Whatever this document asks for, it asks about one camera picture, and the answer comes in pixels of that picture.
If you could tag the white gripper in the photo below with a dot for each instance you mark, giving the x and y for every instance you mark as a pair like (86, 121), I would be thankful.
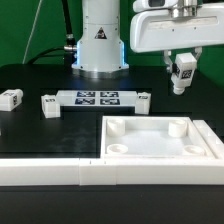
(185, 25)

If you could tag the white square tabletop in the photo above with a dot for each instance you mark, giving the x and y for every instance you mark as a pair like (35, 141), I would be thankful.
(152, 137)

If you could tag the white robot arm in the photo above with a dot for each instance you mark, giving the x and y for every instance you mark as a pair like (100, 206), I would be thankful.
(100, 51)

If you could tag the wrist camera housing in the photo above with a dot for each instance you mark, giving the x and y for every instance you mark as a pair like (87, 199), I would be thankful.
(144, 5)

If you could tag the white right fence wall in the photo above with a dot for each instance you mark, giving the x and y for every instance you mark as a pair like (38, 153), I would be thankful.
(211, 139)

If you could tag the white fence wall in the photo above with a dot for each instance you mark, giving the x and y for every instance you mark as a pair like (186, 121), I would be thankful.
(211, 139)
(64, 171)

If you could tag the white marker base plate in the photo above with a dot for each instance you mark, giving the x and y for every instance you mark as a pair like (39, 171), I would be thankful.
(78, 98)

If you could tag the white front fence wall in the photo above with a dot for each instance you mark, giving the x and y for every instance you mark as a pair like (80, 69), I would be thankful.
(64, 171)

